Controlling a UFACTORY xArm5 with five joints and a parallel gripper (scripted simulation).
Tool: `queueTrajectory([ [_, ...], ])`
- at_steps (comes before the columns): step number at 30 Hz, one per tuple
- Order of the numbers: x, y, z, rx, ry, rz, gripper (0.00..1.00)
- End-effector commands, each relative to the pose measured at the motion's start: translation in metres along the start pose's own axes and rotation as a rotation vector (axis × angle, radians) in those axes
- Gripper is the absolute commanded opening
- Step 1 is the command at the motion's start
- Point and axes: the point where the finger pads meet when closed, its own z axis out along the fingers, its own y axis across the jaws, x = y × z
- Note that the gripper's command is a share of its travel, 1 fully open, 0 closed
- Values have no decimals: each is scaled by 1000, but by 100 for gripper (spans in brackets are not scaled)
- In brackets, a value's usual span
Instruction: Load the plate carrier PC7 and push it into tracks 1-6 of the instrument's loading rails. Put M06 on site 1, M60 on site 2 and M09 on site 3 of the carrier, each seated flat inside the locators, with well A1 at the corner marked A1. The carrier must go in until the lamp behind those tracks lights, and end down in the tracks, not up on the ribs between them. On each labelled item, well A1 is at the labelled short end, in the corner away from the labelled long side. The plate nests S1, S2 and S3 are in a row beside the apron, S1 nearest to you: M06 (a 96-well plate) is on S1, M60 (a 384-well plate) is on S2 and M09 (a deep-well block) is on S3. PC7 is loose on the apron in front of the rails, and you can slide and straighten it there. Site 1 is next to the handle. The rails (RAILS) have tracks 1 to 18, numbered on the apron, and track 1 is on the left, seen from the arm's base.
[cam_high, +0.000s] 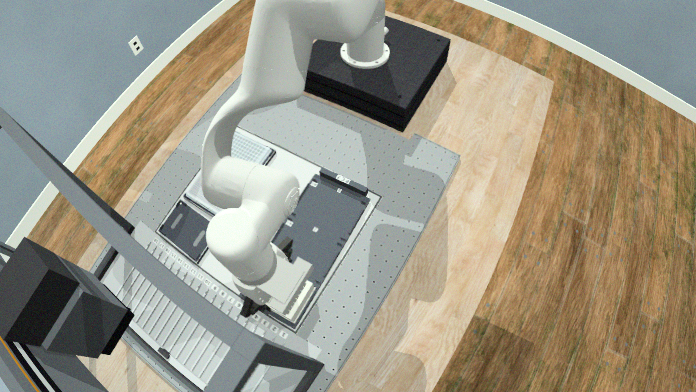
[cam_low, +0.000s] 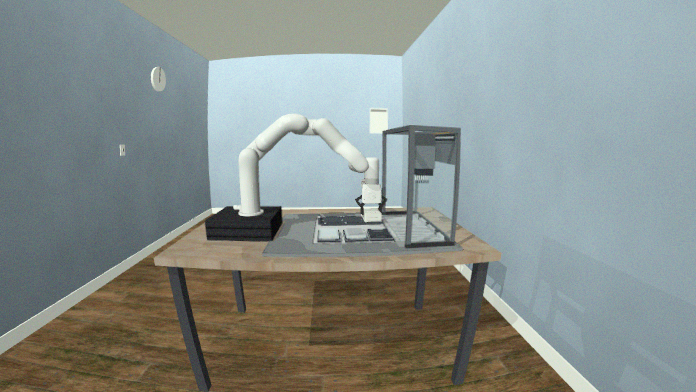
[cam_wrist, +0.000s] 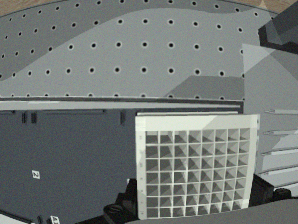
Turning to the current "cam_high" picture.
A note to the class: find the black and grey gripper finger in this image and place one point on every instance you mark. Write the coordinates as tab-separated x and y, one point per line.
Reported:
285	247
249	309

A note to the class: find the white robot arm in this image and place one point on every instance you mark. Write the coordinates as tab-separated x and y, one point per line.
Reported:
256	198

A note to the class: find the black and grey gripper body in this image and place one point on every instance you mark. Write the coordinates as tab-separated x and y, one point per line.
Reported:
257	295

